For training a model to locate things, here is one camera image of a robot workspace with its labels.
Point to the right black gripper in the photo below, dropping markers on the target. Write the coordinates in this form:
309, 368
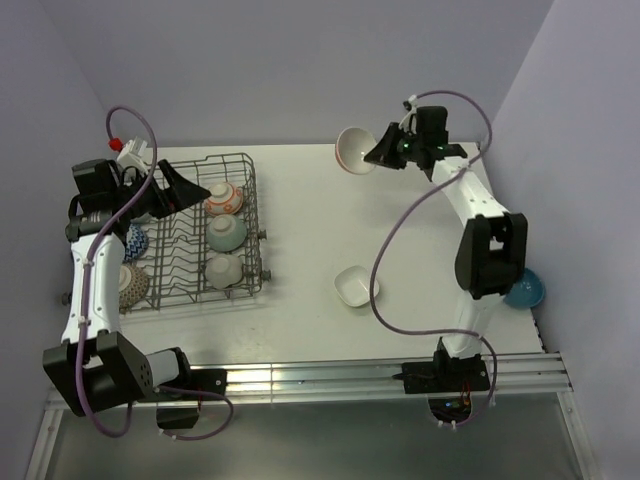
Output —
382, 154

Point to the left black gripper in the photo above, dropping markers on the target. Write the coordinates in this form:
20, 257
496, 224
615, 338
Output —
182, 192

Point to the white bowl orange outside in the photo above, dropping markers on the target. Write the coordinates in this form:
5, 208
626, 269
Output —
351, 146

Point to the orange floral pattern bowl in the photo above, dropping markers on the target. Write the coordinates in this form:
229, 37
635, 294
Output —
225, 198

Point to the pale teal bowl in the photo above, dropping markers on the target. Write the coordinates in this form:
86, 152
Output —
226, 233

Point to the small flower shaped dish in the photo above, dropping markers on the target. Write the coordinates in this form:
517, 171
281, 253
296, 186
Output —
223, 270

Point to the brown geometric pattern bowl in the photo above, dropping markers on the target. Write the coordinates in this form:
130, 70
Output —
133, 285

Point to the white square bowl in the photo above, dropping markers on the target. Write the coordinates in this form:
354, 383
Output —
353, 286

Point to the blue glazed bowl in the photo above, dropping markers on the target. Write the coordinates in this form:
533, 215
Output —
526, 293

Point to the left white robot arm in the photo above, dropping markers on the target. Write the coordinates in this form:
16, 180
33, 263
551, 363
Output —
97, 227

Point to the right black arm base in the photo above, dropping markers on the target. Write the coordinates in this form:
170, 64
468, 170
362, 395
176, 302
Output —
444, 374

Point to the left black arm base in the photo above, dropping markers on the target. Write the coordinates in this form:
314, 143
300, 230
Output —
197, 409

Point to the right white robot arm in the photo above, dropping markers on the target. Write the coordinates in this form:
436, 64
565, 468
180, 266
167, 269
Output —
491, 255

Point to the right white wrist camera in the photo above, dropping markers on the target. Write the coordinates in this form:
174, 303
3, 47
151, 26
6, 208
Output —
410, 106

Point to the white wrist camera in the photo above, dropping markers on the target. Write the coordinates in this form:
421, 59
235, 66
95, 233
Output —
410, 106
130, 154

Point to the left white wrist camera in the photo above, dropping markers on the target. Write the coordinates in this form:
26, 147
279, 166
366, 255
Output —
130, 154

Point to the grey wire dish rack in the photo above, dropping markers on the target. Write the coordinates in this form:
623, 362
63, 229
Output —
180, 247

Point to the aluminium mounting rail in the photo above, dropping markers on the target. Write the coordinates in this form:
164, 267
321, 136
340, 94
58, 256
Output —
310, 380

